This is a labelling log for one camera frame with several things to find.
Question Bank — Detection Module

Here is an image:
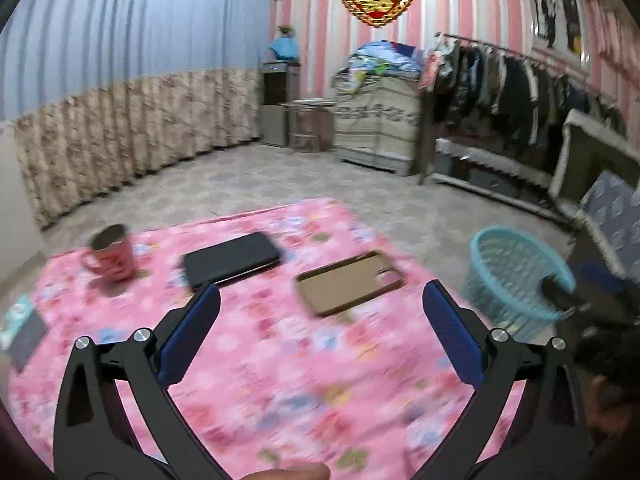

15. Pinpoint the grey water dispenser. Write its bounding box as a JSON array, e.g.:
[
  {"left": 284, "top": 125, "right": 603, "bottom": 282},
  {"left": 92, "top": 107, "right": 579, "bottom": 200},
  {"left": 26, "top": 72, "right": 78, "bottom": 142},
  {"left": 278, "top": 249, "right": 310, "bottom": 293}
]
[{"left": 260, "top": 61, "right": 301, "bottom": 149}]

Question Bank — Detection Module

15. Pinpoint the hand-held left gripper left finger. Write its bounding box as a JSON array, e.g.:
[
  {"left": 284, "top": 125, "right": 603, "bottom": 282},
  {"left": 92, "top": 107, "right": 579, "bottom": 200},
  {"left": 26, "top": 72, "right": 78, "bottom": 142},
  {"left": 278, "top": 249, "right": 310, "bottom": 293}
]
[{"left": 52, "top": 282, "right": 229, "bottom": 480}]

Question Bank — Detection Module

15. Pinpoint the blue patterned cushion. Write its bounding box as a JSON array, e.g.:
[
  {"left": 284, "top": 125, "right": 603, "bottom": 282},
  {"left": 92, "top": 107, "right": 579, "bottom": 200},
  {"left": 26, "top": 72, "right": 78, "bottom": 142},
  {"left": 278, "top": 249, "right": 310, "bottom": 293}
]
[{"left": 575, "top": 170, "right": 640, "bottom": 292}]

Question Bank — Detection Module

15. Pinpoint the chair with beige cover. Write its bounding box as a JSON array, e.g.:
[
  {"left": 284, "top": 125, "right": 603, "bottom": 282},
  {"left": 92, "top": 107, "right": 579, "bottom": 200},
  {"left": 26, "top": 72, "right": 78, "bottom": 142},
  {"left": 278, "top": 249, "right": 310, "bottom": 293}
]
[{"left": 547, "top": 110, "right": 640, "bottom": 212}]

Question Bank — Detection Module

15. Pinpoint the person's left hand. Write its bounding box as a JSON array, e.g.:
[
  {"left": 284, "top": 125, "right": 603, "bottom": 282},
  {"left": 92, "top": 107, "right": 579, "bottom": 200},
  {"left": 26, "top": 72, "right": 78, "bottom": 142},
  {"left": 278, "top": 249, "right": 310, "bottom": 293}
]
[{"left": 235, "top": 462, "right": 332, "bottom": 480}]

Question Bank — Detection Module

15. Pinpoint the small folding table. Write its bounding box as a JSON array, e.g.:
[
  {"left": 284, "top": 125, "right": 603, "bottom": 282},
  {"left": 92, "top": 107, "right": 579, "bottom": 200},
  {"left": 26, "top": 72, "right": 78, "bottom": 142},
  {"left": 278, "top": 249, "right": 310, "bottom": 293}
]
[{"left": 277, "top": 99, "right": 335, "bottom": 154}]

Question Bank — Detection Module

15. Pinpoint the cloth covered cabinet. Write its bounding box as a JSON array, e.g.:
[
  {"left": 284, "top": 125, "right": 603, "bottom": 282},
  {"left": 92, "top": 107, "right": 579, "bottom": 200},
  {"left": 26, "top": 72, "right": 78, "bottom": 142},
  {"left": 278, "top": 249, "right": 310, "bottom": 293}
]
[{"left": 332, "top": 75, "right": 424, "bottom": 176}]

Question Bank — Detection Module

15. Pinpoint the blue bag on dispenser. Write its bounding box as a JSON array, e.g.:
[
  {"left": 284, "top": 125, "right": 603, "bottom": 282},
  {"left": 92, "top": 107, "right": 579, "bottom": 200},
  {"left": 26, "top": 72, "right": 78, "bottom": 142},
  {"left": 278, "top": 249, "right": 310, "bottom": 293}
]
[{"left": 270, "top": 37, "right": 300, "bottom": 65}]

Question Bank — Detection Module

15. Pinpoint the black zip case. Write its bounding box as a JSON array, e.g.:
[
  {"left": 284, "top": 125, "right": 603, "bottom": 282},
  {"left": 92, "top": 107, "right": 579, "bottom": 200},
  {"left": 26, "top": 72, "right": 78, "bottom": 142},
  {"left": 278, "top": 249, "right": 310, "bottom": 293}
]
[{"left": 181, "top": 231, "right": 282, "bottom": 291}]

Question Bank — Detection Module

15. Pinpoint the low table with lace cloth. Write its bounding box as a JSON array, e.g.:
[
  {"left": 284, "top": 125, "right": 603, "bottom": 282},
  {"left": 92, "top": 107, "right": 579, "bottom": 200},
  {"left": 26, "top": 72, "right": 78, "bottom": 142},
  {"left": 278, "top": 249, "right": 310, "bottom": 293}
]
[{"left": 432, "top": 137, "right": 557, "bottom": 212}]

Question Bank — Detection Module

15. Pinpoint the pink floral blanket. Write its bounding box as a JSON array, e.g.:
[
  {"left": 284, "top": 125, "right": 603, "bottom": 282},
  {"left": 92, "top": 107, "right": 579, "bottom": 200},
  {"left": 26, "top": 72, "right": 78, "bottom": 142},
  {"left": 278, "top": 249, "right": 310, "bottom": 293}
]
[{"left": 7, "top": 199, "right": 527, "bottom": 480}]

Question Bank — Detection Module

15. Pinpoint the pile of folded clothes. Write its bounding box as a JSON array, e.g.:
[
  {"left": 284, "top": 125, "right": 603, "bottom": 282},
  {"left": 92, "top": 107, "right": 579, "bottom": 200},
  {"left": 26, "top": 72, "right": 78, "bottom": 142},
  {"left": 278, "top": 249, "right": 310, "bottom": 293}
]
[{"left": 342, "top": 40, "right": 426, "bottom": 86}]

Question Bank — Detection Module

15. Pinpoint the person's right hand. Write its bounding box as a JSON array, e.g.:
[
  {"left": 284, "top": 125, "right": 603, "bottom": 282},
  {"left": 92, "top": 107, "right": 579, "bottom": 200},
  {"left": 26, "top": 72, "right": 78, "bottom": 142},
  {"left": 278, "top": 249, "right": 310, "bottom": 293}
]
[{"left": 585, "top": 375, "right": 640, "bottom": 434}]

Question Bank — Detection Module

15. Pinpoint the beige floral curtain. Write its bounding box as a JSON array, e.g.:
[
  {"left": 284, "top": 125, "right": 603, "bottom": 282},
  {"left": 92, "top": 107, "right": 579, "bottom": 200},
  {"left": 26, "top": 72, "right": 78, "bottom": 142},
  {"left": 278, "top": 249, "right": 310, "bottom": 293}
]
[{"left": 12, "top": 67, "right": 264, "bottom": 231}]

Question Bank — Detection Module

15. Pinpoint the blue pleated curtain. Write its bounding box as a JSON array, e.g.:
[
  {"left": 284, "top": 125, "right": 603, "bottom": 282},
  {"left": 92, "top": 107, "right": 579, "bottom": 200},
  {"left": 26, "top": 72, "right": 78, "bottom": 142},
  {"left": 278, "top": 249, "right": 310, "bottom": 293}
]
[{"left": 0, "top": 0, "right": 274, "bottom": 124}]

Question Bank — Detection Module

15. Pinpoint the grey and teal booklet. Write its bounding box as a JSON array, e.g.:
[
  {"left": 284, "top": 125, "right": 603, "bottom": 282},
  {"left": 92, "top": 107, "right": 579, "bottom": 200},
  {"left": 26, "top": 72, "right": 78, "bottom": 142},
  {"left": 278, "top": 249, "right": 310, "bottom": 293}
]
[{"left": 0, "top": 295, "right": 50, "bottom": 374}]

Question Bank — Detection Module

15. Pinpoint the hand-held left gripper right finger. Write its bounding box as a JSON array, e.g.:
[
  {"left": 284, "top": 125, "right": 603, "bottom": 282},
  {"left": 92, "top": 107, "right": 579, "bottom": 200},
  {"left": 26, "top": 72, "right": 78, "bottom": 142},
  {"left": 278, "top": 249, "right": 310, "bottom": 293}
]
[{"left": 415, "top": 280, "right": 597, "bottom": 480}]

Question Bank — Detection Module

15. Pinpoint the pink metal cup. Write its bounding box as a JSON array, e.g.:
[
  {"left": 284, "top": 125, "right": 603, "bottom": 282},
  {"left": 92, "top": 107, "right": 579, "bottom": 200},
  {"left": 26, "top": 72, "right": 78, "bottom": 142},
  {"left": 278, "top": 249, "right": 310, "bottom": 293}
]
[{"left": 80, "top": 224, "right": 137, "bottom": 284}]

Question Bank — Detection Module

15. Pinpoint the brown phone case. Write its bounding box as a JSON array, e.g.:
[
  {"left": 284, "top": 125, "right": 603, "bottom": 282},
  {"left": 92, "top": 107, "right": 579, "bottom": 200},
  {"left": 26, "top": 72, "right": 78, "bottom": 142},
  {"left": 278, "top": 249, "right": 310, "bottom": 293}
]
[{"left": 295, "top": 250, "right": 405, "bottom": 319}]

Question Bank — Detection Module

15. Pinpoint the row of hanging clothes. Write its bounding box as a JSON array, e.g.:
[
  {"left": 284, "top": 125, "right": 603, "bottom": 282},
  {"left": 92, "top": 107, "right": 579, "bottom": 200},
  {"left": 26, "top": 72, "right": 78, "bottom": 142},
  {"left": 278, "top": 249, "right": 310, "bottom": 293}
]
[{"left": 425, "top": 42, "right": 629, "bottom": 162}]

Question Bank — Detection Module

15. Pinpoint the pink hanging bag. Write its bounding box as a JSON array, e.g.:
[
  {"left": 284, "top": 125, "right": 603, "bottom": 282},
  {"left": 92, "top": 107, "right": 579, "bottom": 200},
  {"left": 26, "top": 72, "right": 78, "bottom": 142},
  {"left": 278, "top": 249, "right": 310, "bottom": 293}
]
[{"left": 420, "top": 50, "right": 446, "bottom": 92}]

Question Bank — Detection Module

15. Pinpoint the framed wall picture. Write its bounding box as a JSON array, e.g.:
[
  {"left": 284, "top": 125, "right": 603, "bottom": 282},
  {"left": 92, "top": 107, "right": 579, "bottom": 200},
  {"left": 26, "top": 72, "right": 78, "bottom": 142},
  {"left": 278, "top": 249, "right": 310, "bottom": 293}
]
[{"left": 525, "top": 0, "right": 589, "bottom": 69}]

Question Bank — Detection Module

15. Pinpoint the light blue plastic basket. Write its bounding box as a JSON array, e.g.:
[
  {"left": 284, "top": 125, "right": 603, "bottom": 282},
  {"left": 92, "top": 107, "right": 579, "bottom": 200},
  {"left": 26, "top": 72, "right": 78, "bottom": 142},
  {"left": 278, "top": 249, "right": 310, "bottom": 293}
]
[{"left": 460, "top": 226, "right": 577, "bottom": 342}]

